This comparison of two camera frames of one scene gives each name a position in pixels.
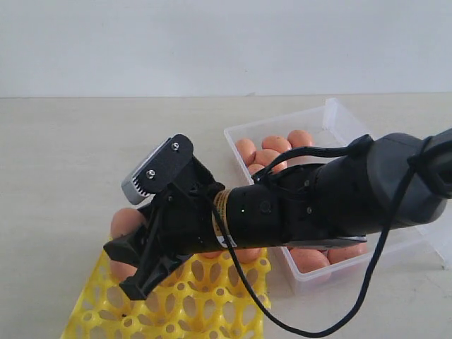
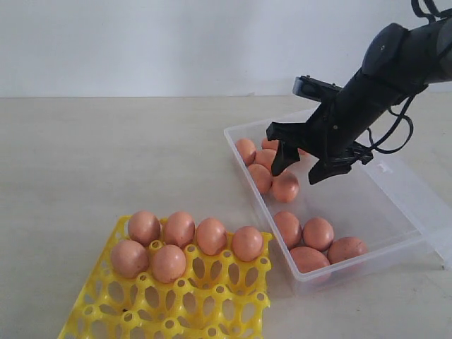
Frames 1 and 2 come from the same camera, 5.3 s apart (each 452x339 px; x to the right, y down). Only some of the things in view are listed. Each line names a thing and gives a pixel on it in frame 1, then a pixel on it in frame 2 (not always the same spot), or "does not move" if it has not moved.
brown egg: x=340 y=254 does not move
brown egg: x=264 y=157 does not move
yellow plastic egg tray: x=205 y=297 does not move
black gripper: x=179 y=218 -> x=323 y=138
